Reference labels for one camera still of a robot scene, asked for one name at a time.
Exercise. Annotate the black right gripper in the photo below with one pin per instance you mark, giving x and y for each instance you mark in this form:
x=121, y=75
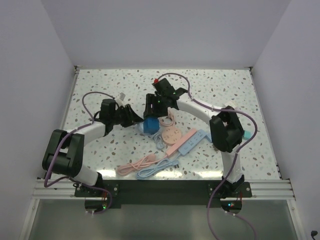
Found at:
x=151, y=99

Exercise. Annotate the light blue charger plug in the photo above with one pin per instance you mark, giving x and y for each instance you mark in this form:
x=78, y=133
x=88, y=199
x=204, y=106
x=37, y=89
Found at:
x=208, y=137

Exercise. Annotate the light blue power strip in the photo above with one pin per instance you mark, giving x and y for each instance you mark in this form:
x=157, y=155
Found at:
x=192, y=142

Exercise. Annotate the pink power strip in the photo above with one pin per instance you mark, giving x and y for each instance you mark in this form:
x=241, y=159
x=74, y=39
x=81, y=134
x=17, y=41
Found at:
x=171, y=150

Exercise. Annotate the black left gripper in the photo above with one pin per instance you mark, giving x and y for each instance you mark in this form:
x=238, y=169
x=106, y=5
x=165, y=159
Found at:
x=131, y=117

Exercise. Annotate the black mounting base plate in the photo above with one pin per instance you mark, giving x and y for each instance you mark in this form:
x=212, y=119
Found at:
x=114, y=194

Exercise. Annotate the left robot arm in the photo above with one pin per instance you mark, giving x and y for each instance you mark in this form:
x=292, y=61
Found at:
x=63, y=158

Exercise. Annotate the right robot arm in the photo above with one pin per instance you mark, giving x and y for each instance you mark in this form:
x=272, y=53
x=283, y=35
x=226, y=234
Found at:
x=225, y=127

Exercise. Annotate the turquoise charger plug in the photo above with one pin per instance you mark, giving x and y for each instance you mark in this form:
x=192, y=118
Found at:
x=247, y=135

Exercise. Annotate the blue cube socket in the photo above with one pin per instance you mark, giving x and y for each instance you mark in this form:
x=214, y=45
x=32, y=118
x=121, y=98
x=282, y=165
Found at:
x=151, y=125

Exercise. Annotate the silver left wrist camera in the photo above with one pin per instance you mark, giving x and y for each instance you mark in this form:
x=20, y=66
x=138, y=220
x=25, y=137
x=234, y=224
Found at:
x=120, y=99

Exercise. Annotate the aluminium front rail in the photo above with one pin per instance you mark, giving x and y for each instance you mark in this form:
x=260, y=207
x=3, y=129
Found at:
x=62, y=190

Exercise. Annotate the white tiger cube socket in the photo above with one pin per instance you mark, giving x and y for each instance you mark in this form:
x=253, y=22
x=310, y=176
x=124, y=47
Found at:
x=230, y=104

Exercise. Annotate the light blue round socket base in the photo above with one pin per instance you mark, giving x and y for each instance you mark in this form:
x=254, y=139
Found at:
x=140, y=127

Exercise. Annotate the pink round socket base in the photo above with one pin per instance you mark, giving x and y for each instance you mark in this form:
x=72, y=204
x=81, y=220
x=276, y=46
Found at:
x=170, y=135

